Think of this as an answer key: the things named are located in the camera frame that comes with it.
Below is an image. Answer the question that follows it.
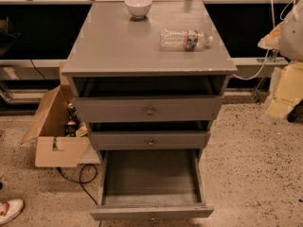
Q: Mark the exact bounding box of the grey wooden drawer cabinet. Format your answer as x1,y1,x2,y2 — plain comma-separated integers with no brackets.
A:
62,1,236,136

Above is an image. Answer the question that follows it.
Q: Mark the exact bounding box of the white sneaker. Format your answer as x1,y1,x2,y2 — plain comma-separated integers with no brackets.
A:
0,199,25,225

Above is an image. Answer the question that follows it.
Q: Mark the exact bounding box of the clear plastic water bottle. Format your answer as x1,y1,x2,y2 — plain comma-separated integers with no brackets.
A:
160,29,213,52

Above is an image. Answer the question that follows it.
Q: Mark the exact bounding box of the dark bottle in box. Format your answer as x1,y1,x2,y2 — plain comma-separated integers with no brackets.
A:
65,103,80,137

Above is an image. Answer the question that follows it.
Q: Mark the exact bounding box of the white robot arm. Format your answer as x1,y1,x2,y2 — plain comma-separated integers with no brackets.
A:
258,0,303,120

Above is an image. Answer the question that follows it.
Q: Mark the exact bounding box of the metal diagonal bracket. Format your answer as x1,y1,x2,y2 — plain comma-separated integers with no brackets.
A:
252,49,280,105

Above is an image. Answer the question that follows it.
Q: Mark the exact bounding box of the grey open bottom drawer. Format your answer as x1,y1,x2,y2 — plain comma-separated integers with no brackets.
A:
90,149,214,220

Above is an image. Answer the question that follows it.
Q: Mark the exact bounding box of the white ceramic bowl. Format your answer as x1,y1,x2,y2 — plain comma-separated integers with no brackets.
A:
125,0,152,18

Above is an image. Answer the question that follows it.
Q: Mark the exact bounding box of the grey middle drawer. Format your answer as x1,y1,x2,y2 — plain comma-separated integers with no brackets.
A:
89,131,210,150

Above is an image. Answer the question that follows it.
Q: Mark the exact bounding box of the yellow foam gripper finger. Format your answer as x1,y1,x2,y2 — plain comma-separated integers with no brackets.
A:
262,61,303,123
258,23,283,50

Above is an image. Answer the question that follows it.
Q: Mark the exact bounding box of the open cardboard box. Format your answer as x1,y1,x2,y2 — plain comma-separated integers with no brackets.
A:
21,61,89,167

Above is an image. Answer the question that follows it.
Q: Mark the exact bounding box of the white hanging cable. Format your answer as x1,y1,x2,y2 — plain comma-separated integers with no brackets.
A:
232,0,296,81

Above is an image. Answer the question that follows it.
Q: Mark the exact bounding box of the grey top drawer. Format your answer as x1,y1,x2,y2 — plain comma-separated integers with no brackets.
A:
74,96,223,123

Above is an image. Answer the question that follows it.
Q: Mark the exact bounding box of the black floor cable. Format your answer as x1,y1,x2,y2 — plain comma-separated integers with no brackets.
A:
56,164,102,227

